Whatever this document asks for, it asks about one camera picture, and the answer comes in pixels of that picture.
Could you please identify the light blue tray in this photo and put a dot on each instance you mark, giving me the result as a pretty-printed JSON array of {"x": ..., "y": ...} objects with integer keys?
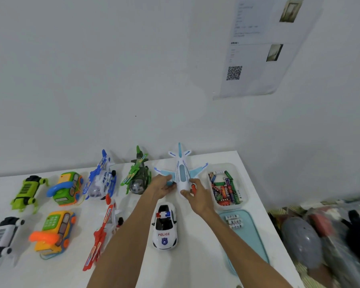
[{"x": 252, "y": 236}]

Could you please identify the green toy robot dog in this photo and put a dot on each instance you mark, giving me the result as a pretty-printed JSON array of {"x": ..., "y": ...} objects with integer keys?
[{"x": 27, "y": 191}]

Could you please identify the person's right forearm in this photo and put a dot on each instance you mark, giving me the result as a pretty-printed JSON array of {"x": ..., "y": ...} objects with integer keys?
[{"x": 240, "y": 251}]

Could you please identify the person's left forearm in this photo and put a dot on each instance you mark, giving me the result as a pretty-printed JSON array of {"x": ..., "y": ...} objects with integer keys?
[{"x": 129, "y": 236}]

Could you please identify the red white toy helicopter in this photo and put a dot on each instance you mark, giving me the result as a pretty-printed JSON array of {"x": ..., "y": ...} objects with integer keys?
[{"x": 103, "y": 230}]

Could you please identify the yellow toy phone orange handset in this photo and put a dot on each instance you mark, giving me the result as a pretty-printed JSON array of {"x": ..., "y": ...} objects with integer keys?
[{"x": 54, "y": 232}]

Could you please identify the pile of colourful batteries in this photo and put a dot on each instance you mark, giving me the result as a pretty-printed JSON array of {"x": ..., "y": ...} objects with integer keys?
[{"x": 225, "y": 188}]

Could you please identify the green camouflage toy helicopter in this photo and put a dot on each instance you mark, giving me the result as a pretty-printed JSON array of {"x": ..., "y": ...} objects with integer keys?
[{"x": 138, "y": 176}]

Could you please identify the person's left hand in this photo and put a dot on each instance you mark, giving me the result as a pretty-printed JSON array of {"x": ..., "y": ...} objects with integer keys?
[{"x": 160, "y": 186}]

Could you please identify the person's right hand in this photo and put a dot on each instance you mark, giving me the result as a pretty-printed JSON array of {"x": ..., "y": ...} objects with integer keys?
[{"x": 201, "y": 199}]

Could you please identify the white battery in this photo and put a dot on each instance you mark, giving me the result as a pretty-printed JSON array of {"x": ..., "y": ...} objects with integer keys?
[
  {"x": 235, "y": 226},
  {"x": 232, "y": 217},
  {"x": 234, "y": 221}
]

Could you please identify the green toy phone blue handset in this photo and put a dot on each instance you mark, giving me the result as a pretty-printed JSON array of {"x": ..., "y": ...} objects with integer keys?
[{"x": 66, "y": 188}]

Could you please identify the blue white toy helicopter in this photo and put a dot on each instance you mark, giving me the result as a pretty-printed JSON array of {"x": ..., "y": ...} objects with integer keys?
[{"x": 100, "y": 179}]

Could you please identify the clear plastic box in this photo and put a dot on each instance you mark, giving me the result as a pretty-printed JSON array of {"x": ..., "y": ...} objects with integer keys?
[{"x": 243, "y": 188}]

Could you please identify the printed paper sheet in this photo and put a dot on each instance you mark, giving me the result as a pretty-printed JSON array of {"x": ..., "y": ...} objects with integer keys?
[{"x": 258, "y": 47}]

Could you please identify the white toy robot dog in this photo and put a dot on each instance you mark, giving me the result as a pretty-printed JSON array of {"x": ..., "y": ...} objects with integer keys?
[{"x": 3, "y": 236}]

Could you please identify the black bag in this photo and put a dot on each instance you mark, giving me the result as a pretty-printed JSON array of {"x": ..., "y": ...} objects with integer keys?
[{"x": 358, "y": 233}]

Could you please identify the white blue toy airplane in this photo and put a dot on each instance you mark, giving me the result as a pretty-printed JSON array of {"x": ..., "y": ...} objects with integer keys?
[{"x": 182, "y": 173}]

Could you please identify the grey helmet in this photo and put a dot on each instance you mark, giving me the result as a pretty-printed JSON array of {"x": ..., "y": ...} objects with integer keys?
[{"x": 301, "y": 241}]

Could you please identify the red screwdriver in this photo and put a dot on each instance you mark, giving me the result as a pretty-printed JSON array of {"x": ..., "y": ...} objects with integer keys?
[{"x": 193, "y": 188}]

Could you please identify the person's right thumb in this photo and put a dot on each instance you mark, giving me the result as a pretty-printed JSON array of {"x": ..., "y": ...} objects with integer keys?
[{"x": 186, "y": 193}]

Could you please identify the person's left thumb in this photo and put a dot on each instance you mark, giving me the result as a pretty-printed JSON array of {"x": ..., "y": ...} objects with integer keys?
[{"x": 171, "y": 187}]

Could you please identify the white police toy car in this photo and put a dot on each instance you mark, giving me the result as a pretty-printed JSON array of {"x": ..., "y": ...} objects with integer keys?
[{"x": 164, "y": 230}]

